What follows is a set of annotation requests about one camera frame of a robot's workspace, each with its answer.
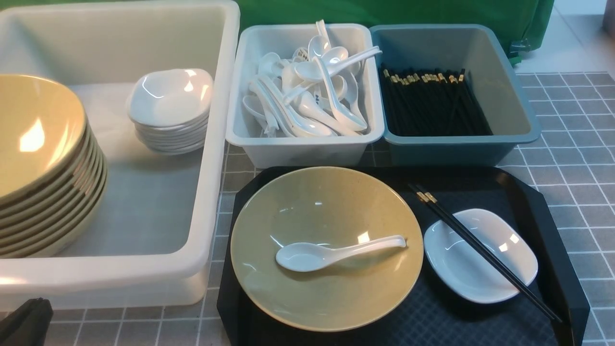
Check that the yellow noodle bowl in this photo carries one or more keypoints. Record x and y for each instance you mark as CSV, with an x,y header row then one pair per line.
x,y
332,207

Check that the white soup spoon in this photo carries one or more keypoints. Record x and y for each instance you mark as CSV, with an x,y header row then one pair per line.
x,y
305,257

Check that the black chopstick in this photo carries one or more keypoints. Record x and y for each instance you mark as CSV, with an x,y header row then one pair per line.
x,y
485,247
473,245

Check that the white square sauce dish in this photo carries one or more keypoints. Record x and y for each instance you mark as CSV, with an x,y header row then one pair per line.
x,y
465,271

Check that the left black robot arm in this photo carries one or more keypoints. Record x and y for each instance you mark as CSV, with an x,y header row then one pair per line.
x,y
28,325

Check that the white spoon bin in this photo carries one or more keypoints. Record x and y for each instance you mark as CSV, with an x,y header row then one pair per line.
x,y
242,129

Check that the pile of white spoons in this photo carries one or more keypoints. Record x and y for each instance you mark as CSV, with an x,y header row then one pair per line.
x,y
314,93

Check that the pile of black chopsticks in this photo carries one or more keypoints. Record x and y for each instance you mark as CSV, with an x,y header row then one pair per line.
x,y
431,102

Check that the stack of white dishes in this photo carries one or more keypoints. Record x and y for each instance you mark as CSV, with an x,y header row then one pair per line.
x,y
170,110

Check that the large white plastic tub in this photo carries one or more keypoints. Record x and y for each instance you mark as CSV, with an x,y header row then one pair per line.
x,y
149,241

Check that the black serving tray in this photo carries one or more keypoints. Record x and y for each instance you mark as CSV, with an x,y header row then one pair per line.
x,y
433,314

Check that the blue-grey chopstick bin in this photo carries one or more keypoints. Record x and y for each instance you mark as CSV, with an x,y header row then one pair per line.
x,y
453,47

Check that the stack of yellow bowls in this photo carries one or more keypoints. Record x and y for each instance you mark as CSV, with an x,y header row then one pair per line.
x,y
53,173

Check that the green cloth backdrop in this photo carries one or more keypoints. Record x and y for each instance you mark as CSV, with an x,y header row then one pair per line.
x,y
519,25

